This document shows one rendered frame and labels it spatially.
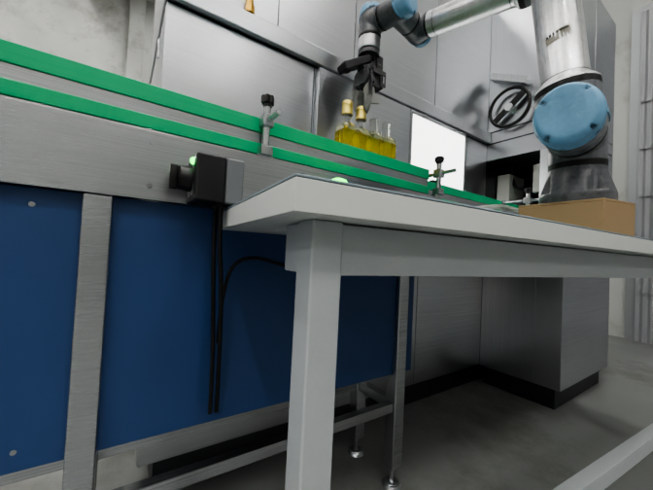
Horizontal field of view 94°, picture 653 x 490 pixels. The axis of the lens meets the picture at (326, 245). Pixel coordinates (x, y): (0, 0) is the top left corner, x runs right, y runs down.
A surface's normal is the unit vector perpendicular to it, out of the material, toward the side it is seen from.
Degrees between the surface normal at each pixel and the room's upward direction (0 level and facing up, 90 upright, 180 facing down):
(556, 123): 101
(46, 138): 90
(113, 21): 90
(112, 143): 90
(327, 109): 90
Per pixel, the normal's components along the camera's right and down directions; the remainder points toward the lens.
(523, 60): -0.83, -0.06
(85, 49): 0.49, 0.00
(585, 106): -0.69, 0.14
